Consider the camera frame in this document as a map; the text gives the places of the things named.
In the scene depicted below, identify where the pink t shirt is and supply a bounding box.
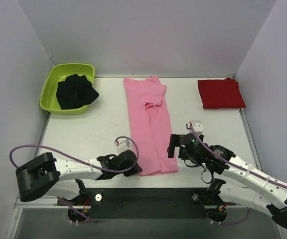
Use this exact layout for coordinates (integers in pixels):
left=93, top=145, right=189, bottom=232
left=124, top=76, right=179, bottom=176

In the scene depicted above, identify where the red t shirt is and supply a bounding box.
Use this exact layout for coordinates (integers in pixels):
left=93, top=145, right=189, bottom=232
left=197, top=78, right=246, bottom=110

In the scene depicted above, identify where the green plastic basin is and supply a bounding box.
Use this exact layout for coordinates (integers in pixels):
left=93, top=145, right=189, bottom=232
left=39, top=63, right=95, bottom=115

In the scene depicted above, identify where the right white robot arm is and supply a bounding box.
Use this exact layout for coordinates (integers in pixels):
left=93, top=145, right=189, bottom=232
left=167, top=133, right=287, bottom=229

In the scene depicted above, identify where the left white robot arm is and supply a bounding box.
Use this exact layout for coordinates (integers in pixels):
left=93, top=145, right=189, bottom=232
left=15, top=149, right=142, bottom=205

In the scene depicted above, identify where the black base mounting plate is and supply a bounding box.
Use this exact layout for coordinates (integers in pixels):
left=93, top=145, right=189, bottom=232
left=56, top=188, right=225, bottom=220

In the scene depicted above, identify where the black t shirt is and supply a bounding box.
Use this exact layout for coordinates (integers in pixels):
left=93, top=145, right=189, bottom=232
left=56, top=74, right=99, bottom=110

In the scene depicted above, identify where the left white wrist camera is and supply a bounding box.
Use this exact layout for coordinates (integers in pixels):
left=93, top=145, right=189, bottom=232
left=115, top=139, right=132, bottom=154

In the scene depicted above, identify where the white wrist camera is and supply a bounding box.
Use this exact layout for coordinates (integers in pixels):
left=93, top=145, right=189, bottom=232
left=115, top=139, right=132, bottom=154
left=186, top=120, right=204, bottom=135

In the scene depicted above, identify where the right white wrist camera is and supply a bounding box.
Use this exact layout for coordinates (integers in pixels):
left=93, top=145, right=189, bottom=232
left=186, top=120, right=204, bottom=135

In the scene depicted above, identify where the aluminium extrusion rail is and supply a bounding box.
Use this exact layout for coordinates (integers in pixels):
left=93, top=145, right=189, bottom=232
left=14, top=196, right=58, bottom=209

